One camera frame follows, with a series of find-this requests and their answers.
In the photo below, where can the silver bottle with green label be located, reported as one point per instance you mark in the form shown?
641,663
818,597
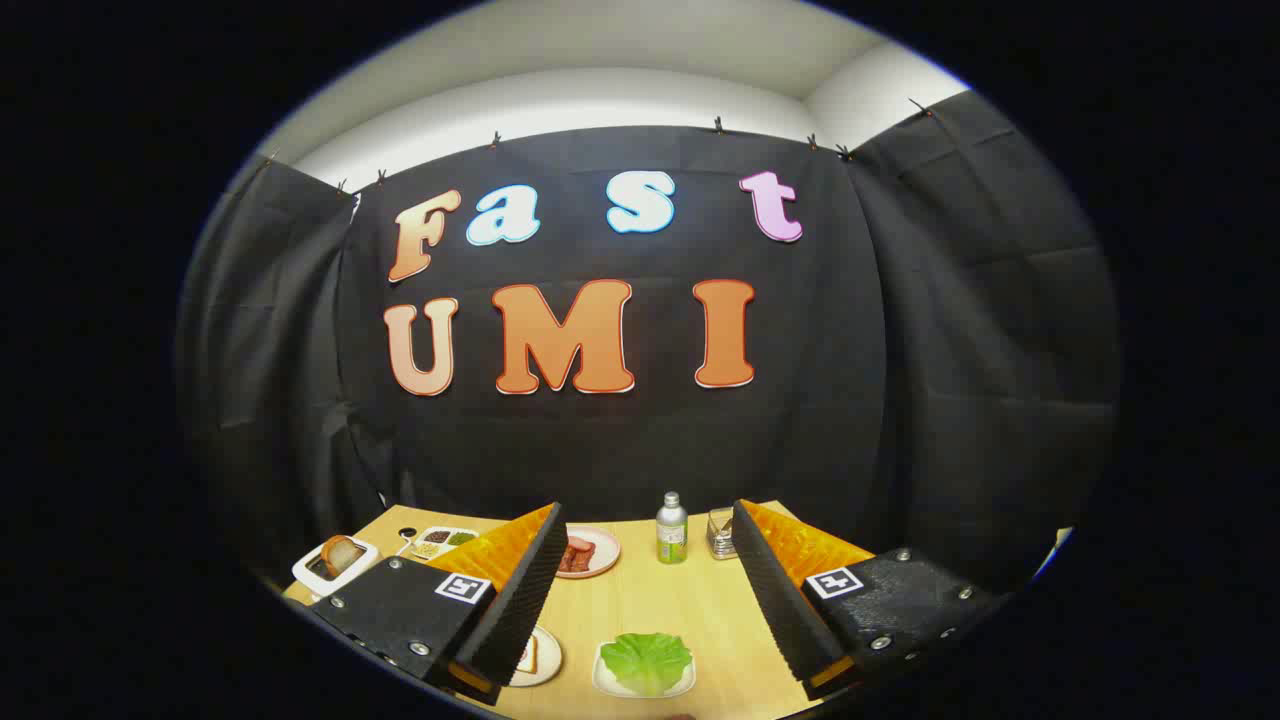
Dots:
671,535

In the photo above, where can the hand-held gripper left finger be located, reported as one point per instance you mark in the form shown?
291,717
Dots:
520,600

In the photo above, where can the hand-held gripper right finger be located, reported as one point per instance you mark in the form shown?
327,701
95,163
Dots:
780,600

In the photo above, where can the white sheet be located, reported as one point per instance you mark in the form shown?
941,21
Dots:
1055,547

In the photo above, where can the pink plate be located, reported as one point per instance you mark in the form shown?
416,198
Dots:
605,552

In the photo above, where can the white toaster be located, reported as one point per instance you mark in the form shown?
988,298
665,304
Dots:
305,572

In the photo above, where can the small white rectangular dish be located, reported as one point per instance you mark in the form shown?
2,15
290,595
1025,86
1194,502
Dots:
603,683

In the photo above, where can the round white plate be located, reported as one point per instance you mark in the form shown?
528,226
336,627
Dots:
548,655

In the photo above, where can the toasted bread slice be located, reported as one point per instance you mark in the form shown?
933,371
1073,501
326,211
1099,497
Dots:
343,553

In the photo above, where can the brown meat slices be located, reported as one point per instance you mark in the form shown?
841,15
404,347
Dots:
580,558

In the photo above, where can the white divided dish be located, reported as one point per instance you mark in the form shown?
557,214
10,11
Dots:
447,547

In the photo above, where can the green lettuce leaf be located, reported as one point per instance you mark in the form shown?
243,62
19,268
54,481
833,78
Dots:
645,660

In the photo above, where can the white bread slice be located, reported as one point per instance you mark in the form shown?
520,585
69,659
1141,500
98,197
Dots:
530,645

